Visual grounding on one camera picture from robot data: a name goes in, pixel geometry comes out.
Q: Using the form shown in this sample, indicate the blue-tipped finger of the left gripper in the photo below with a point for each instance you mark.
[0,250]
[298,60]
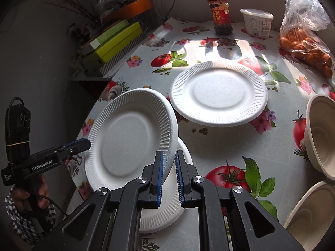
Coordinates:
[76,147]

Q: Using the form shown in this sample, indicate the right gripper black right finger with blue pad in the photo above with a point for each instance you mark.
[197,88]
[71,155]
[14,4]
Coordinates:
[229,219]

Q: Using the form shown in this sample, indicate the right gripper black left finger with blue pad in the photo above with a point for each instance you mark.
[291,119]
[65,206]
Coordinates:
[110,219]

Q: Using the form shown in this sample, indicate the white foam plate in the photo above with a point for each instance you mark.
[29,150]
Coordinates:
[126,136]
[218,94]
[154,220]

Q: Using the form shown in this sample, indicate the checkered sleeve forearm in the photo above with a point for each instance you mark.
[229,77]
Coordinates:
[24,226]

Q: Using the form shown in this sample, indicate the person's left hand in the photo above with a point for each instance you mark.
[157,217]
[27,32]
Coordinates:
[20,195]

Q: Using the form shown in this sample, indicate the floral tomato tablecloth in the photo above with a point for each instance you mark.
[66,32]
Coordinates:
[274,140]

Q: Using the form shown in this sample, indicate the beige paper bowl lower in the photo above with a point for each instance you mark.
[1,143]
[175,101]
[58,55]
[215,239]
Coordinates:
[313,215]

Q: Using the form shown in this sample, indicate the beige paper bowl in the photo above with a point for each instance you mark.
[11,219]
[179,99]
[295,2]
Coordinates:
[319,134]
[313,215]

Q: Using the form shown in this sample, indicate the striped grey box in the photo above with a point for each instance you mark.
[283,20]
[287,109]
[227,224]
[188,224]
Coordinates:
[114,64]

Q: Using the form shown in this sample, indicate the green white box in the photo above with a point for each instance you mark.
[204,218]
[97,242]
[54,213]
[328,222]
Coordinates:
[98,40]

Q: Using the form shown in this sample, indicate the beige paper bowl upper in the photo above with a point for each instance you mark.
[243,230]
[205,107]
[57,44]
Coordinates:
[319,134]

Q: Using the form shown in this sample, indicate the dried twig branches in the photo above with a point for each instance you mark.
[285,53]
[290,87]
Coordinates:
[84,8]

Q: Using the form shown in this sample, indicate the orange tray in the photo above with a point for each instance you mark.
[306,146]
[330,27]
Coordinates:
[128,11]

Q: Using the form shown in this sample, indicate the red chili sauce jar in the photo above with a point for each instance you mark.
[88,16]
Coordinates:
[221,16]

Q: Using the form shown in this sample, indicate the white plastic tub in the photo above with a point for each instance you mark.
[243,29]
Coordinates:
[257,22]

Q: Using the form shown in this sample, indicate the bag of oranges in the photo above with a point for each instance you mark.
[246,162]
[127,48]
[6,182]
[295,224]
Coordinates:
[296,35]

